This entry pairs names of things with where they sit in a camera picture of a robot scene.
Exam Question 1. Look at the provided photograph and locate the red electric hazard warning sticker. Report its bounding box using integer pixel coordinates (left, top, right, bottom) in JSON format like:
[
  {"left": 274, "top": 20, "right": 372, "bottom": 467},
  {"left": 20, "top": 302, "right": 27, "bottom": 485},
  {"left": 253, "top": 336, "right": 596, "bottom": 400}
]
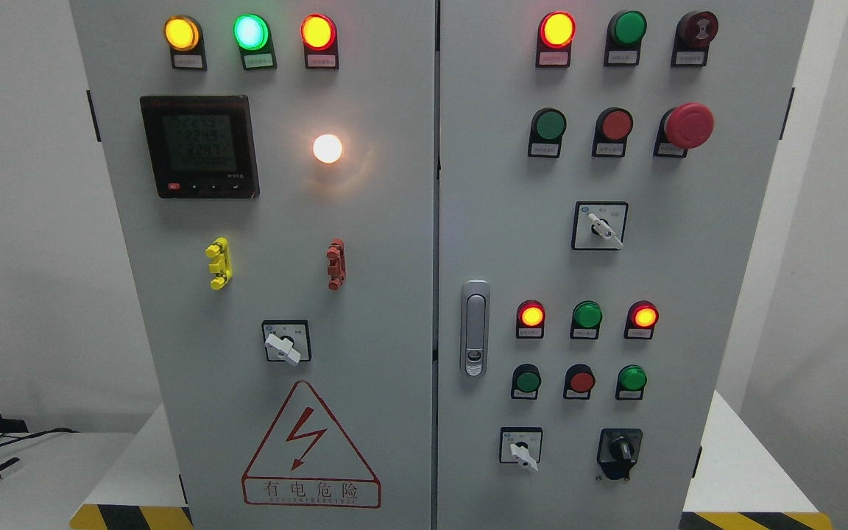
[{"left": 242, "top": 380, "right": 381, "bottom": 509}]

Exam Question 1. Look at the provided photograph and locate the black cable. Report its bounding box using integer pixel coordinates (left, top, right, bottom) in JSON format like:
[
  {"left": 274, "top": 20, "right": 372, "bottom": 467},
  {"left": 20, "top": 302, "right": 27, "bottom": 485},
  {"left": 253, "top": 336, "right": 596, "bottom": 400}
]
[{"left": 0, "top": 427, "right": 80, "bottom": 463}]

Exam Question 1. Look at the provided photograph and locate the yellow terminal connector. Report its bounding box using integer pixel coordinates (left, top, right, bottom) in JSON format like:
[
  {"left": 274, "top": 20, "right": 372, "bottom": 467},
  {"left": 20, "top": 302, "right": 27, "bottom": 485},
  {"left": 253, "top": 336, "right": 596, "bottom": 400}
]
[{"left": 205, "top": 237, "right": 233, "bottom": 291}]

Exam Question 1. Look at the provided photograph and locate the green indicator light lower right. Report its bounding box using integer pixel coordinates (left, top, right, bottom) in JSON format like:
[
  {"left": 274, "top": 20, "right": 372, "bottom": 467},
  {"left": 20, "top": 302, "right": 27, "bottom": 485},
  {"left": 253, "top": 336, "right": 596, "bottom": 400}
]
[{"left": 615, "top": 364, "right": 649, "bottom": 400}]

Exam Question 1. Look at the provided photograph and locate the red lit light middle left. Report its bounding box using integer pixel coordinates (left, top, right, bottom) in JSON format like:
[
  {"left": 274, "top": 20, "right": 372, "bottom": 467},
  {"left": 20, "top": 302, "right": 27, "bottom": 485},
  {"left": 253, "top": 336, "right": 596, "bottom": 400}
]
[{"left": 515, "top": 300, "right": 546, "bottom": 339}]

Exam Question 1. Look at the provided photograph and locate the red lit light top right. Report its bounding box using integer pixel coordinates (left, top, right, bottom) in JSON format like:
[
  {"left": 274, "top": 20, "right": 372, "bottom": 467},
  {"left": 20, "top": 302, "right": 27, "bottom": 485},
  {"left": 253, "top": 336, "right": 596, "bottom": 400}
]
[{"left": 535, "top": 10, "right": 576, "bottom": 69}]

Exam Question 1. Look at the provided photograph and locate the red push button lower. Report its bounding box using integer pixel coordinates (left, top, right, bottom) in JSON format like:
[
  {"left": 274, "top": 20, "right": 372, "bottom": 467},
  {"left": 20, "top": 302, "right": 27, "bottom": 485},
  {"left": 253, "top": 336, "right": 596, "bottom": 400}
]
[{"left": 562, "top": 364, "right": 596, "bottom": 400}]

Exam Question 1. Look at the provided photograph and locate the small white usb dongle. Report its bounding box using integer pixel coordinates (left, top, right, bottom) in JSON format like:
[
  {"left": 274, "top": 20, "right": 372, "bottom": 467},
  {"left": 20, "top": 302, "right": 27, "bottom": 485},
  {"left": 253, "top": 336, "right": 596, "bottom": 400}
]
[{"left": 0, "top": 457, "right": 23, "bottom": 480}]

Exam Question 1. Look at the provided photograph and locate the red indicator light middle right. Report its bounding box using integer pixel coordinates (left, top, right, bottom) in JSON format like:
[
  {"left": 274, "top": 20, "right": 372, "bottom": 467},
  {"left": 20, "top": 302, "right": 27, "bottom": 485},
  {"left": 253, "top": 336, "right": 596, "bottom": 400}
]
[{"left": 623, "top": 300, "right": 659, "bottom": 340}]

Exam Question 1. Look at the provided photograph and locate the red terminal connector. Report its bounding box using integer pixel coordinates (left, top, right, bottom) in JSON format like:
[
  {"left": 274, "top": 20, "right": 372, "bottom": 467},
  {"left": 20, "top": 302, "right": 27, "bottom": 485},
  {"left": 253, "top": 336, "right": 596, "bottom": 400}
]
[{"left": 325, "top": 238, "right": 347, "bottom": 292}]

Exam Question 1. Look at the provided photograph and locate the yellow indicator light top left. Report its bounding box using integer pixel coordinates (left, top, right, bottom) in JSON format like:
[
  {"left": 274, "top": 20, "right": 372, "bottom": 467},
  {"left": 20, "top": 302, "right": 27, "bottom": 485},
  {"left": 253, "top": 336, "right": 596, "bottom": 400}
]
[{"left": 163, "top": 15, "right": 208, "bottom": 71}]

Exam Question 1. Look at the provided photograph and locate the grey electrical control cabinet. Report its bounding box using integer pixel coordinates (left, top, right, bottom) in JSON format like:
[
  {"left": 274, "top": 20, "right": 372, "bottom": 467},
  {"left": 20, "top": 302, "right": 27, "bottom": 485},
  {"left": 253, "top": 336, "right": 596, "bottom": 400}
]
[{"left": 70, "top": 1, "right": 813, "bottom": 529}]

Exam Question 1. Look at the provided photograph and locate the green push button lower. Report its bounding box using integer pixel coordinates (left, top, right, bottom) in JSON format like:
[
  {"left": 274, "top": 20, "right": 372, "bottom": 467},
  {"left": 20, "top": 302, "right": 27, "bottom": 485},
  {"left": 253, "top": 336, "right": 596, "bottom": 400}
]
[{"left": 509, "top": 364, "right": 542, "bottom": 400}]

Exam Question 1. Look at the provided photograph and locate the white platform with hazard stripes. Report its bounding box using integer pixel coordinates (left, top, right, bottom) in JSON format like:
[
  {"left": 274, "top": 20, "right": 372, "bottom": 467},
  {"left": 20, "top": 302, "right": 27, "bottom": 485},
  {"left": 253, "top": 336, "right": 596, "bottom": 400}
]
[{"left": 69, "top": 395, "right": 833, "bottom": 529}]

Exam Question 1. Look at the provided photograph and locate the green indicator light middle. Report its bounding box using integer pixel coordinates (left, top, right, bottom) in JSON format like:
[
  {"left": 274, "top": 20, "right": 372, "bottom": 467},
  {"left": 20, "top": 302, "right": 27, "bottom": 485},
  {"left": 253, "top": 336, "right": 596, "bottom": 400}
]
[{"left": 570, "top": 300, "right": 603, "bottom": 340}]

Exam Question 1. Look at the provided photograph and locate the green lit indicator light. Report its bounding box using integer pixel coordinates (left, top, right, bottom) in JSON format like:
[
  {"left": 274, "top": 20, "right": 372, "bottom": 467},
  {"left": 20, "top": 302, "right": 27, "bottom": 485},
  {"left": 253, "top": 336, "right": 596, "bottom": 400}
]
[{"left": 233, "top": 13, "right": 277, "bottom": 70}]

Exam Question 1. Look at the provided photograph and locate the white selector switch lower right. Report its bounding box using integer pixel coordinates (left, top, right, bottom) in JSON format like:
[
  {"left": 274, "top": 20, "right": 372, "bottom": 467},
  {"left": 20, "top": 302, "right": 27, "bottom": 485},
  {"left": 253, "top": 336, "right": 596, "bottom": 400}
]
[{"left": 498, "top": 426, "right": 544, "bottom": 472}]

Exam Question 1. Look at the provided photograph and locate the white glowing indicator light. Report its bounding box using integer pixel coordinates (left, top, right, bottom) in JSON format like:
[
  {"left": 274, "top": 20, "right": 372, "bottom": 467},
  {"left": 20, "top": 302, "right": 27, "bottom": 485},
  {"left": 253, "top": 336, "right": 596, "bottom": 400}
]
[{"left": 312, "top": 133, "right": 344, "bottom": 164}]

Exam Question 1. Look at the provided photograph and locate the green push button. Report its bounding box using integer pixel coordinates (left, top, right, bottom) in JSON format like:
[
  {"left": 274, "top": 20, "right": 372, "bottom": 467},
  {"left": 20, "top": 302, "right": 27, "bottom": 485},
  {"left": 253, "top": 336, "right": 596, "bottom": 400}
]
[
  {"left": 509, "top": 364, "right": 542, "bottom": 400},
  {"left": 527, "top": 107, "right": 568, "bottom": 158}
]

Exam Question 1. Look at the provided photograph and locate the black digital power meter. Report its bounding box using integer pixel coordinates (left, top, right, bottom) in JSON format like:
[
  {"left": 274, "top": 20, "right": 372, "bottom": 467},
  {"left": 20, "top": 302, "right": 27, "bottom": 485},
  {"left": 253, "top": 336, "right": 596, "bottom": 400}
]
[{"left": 139, "top": 95, "right": 260, "bottom": 200}]

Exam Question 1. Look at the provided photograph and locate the white selector switch upper right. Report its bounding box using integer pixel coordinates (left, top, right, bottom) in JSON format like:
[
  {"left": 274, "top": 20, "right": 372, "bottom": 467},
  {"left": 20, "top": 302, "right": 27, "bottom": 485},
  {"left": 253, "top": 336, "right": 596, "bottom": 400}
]
[{"left": 571, "top": 201, "right": 629, "bottom": 251}]

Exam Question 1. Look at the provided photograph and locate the red lit indicator light left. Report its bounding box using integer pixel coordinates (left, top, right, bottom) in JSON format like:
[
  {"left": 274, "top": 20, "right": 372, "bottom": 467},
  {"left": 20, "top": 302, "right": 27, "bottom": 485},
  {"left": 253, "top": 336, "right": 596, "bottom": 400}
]
[{"left": 300, "top": 13, "right": 339, "bottom": 70}]

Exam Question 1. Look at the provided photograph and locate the black rotary knob switch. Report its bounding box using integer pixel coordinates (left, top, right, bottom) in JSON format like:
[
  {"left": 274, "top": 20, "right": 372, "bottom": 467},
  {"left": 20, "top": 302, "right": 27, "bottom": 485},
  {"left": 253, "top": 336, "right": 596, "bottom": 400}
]
[{"left": 596, "top": 428, "right": 643, "bottom": 481}]

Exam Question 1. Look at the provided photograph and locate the red push button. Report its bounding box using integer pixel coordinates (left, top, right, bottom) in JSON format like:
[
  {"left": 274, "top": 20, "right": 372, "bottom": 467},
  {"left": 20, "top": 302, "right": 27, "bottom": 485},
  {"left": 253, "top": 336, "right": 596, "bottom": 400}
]
[
  {"left": 591, "top": 107, "right": 634, "bottom": 158},
  {"left": 562, "top": 364, "right": 596, "bottom": 400}
]

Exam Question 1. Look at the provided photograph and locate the white selector switch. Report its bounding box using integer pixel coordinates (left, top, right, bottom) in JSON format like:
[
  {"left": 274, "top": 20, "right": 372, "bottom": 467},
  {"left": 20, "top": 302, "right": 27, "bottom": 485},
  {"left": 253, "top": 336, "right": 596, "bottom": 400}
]
[
  {"left": 571, "top": 201, "right": 629, "bottom": 251},
  {"left": 498, "top": 426, "right": 544, "bottom": 472}
]

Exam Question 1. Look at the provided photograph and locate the red push button upper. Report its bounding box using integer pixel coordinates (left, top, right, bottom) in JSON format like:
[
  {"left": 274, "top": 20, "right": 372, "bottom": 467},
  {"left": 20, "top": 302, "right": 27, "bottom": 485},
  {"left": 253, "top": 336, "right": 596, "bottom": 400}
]
[{"left": 591, "top": 107, "right": 634, "bottom": 158}]

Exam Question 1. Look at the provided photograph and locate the white selector switch left door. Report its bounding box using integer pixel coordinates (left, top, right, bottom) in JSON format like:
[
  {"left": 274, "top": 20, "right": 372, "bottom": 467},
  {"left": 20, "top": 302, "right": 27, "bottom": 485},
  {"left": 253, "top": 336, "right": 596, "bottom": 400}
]
[{"left": 261, "top": 319, "right": 312, "bottom": 366}]

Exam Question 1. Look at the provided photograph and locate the silver cabinet door handle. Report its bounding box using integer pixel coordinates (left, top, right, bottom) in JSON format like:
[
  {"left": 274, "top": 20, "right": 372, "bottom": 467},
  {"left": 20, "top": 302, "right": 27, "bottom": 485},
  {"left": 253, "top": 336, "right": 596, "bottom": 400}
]
[{"left": 460, "top": 279, "right": 490, "bottom": 377}]

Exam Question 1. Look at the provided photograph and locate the green push button upper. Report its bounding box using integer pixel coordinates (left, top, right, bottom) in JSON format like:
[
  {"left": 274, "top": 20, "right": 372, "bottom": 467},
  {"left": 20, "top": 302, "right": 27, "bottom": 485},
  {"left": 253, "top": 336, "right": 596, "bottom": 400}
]
[{"left": 527, "top": 107, "right": 568, "bottom": 158}]

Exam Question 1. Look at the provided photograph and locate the red emergency stop button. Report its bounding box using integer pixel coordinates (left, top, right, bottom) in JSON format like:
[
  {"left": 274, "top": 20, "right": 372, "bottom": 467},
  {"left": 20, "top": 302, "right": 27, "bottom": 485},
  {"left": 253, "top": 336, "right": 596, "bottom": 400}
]
[{"left": 653, "top": 102, "right": 716, "bottom": 158}]

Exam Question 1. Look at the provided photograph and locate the green indicator light top right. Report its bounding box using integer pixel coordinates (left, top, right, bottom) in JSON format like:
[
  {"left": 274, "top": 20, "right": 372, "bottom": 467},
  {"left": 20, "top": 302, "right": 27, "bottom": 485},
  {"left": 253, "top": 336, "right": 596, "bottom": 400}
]
[{"left": 604, "top": 10, "right": 649, "bottom": 67}]

